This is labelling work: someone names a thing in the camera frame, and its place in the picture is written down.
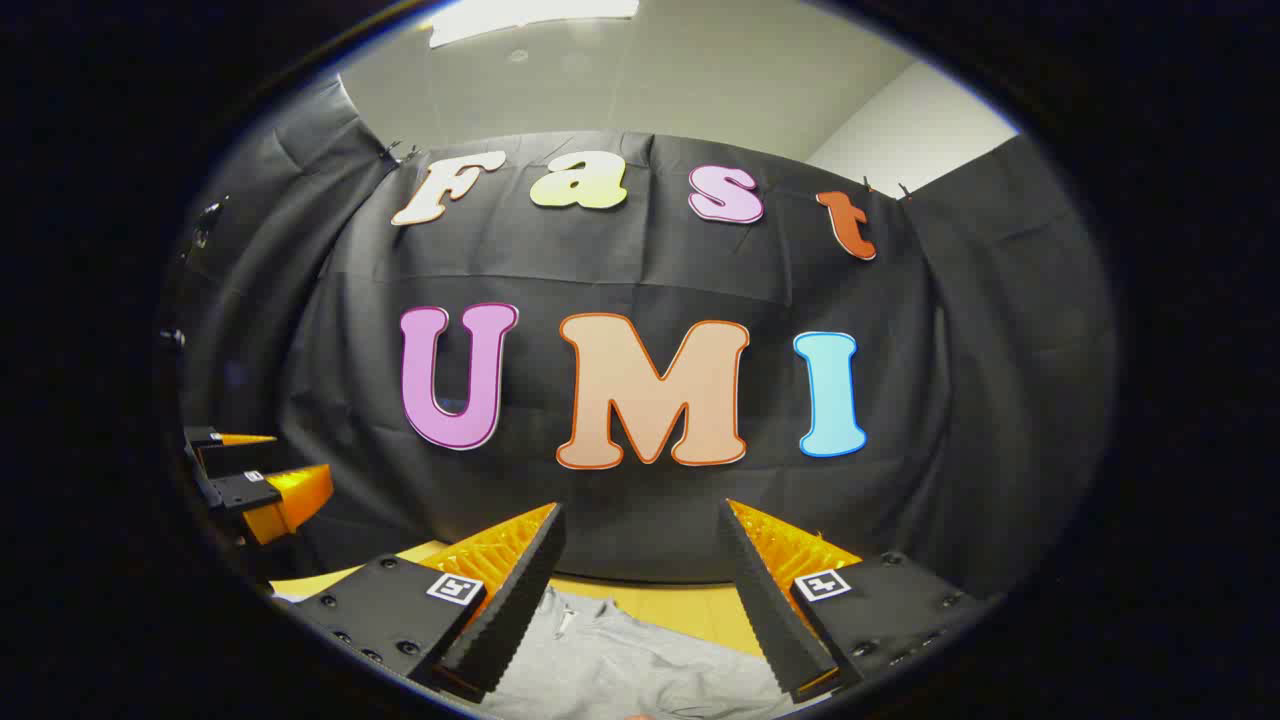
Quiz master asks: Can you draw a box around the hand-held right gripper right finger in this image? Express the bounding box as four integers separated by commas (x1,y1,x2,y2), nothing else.
716,498,989,705

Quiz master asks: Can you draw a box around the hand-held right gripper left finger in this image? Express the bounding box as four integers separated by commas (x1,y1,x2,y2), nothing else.
283,502,568,704

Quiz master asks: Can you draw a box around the grey zip sweatshirt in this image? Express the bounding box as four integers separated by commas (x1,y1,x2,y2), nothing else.
478,585,803,720

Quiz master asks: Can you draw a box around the black backdrop cloth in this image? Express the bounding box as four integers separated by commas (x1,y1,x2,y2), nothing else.
165,75,1119,601

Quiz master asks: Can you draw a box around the ceiling light panel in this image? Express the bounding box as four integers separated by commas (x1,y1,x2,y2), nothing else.
428,0,641,50

